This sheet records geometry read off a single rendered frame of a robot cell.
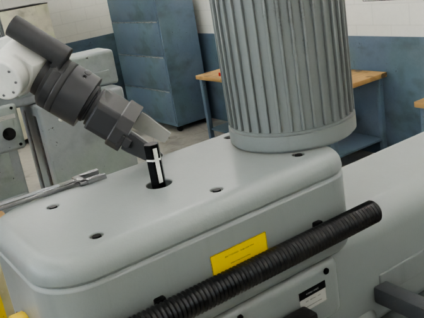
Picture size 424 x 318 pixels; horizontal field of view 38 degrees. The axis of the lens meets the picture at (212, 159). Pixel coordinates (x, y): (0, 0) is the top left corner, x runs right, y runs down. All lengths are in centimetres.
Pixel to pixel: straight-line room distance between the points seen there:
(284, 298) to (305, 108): 27
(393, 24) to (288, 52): 519
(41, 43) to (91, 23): 964
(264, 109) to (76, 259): 35
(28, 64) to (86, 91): 9
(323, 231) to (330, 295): 14
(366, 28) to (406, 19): 49
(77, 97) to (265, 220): 34
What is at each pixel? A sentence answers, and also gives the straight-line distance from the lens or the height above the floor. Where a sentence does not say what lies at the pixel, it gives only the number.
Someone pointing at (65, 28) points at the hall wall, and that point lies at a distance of 1043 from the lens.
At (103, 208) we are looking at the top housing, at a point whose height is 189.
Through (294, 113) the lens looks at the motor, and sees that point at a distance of 89.
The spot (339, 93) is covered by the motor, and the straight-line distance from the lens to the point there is 92.
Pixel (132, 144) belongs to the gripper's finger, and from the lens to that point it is 94.
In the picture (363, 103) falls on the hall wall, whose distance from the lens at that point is 649.
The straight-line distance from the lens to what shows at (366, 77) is 595.
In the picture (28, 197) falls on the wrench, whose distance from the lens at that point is 92.
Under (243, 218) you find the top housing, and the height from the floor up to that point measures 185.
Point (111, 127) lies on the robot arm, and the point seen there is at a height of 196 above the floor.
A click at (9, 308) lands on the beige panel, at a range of 279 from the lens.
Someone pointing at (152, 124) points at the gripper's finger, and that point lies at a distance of 104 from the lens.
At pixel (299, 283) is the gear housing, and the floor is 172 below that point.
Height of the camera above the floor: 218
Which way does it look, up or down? 18 degrees down
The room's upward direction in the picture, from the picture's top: 10 degrees counter-clockwise
